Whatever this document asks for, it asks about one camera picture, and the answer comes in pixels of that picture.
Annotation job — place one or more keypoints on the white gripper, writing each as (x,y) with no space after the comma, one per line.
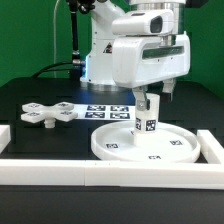
(145,51)

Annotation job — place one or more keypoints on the white round table top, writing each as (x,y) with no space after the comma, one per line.
(168,143)

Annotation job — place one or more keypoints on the white sheet with fiducial markers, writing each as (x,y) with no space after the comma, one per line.
(105,112)

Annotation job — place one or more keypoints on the white right fence bar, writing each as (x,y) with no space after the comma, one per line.
(211,149)

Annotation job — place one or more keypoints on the white fence bar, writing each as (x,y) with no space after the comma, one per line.
(211,149)
(115,173)

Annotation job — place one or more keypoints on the white cross-shaped table base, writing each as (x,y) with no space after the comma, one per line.
(35,112)

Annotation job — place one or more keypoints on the white left fence block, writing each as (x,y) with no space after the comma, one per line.
(5,137)

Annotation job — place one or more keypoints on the white front fence bar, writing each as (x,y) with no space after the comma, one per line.
(115,173)

